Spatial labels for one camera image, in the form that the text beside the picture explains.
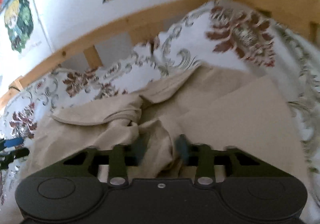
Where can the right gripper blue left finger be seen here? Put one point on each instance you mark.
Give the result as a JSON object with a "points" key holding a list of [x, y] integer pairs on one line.
{"points": [[121, 157]]}

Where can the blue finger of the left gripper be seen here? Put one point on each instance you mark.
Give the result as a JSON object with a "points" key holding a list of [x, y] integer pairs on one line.
{"points": [[9, 157], [8, 143]]}

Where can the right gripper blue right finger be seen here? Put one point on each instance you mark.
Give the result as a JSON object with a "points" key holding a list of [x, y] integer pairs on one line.
{"points": [[200, 156]]}

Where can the beige Champion hooded jacket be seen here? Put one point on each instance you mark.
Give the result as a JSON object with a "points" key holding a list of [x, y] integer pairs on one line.
{"points": [[214, 106]]}

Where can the floral white bed cover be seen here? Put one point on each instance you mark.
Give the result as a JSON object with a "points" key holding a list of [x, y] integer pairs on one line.
{"points": [[221, 34]]}

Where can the anime boy poster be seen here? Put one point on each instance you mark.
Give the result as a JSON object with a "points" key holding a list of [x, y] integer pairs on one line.
{"points": [[18, 21]]}

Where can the white wall pipe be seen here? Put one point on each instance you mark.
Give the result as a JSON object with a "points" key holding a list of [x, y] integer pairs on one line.
{"points": [[42, 23]]}

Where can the wooden bed frame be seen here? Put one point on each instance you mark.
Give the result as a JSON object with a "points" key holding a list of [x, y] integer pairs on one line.
{"points": [[144, 23]]}

